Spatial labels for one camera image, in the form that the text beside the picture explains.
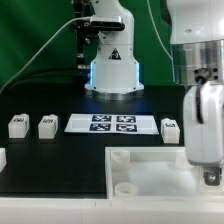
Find white sheet with AprilTags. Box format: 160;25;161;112
65;114;159;135

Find black camera on mount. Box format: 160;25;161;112
90;15;125;31

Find white camera cable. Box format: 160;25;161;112
0;16;93;93

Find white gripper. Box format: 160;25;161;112
183;82;224;186

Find black cable on table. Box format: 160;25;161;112
0;68;92;96

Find white cable behind arm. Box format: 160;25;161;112
145;0;174;63

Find white square tabletop part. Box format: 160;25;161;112
105;147;224;199

